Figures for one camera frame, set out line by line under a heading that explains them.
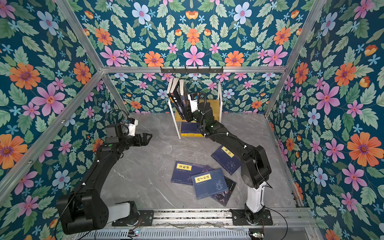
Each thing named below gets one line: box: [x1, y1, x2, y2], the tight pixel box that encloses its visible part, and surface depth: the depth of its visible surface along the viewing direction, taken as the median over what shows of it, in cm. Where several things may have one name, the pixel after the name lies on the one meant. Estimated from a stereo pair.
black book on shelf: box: [167, 77, 179, 95], surface depth 80 cm
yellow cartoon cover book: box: [181, 120, 204, 137], surface depth 103 cm
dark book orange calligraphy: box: [179, 78, 190, 120], surface depth 76 cm
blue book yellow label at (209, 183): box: [191, 168, 229, 200], surface depth 84 cm
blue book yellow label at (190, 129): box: [181, 121, 203, 137], surface depth 103 cm
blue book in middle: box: [170, 160, 205, 186], surface depth 90 cm
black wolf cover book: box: [167, 78, 186, 121], surface depth 80 cm
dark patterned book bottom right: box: [210, 176, 237, 207], surface depth 82 cm
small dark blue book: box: [210, 145, 242, 176], surface depth 95 cm
